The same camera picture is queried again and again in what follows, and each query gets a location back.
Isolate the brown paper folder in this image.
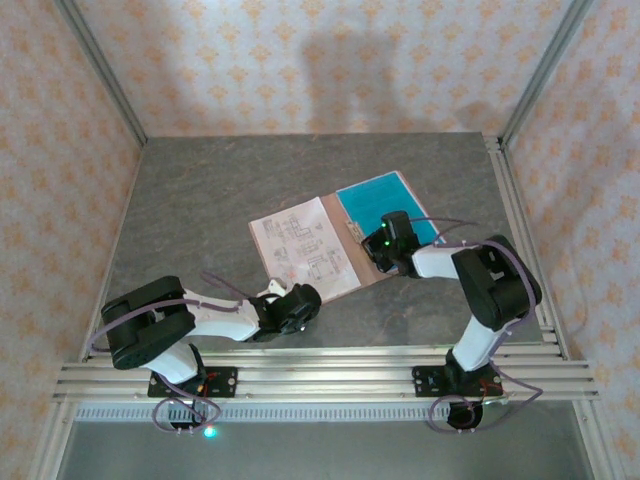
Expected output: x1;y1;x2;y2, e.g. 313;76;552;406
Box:
248;192;401;305

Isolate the blue document sheet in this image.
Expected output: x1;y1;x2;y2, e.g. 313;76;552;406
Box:
334;170;441;251

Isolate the white printed document sheet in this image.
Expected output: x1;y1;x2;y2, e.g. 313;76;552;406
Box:
248;197;362;304

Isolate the aluminium front rail frame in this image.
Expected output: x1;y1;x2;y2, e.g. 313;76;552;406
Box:
52;347;600;402

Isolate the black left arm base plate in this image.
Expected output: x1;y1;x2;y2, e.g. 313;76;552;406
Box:
148;367;238;399

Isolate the grey slotted cable duct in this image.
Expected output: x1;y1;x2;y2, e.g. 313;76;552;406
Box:
74;402;507;424

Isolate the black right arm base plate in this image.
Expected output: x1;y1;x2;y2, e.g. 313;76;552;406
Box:
412;365;504;399

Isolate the aluminium side rail frame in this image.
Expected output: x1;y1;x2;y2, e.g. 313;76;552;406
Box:
482;132;570;360

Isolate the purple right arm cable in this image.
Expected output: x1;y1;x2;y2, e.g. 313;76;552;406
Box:
405;216;545;434

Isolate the aluminium corner post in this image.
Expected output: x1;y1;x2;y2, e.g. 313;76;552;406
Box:
498;0;597;147
53;0;149;147

